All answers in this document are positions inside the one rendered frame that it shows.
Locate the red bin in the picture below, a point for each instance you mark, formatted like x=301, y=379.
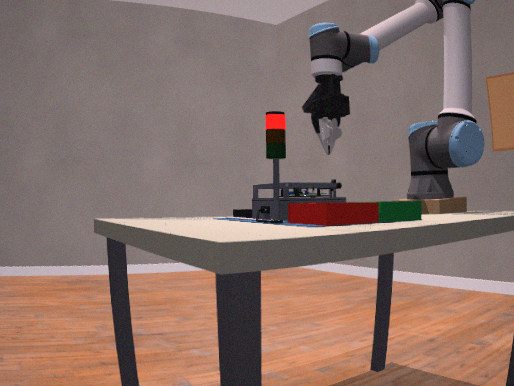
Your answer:
x=336, y=213

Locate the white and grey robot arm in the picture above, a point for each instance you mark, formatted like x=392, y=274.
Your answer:
x=454, y=142

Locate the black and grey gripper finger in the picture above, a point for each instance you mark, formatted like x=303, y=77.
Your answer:
x=323, y=130
x=337, y=132

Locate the green bin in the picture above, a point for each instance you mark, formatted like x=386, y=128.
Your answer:
x=400, y=211

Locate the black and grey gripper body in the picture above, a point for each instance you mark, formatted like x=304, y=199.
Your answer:
x=338, y=103

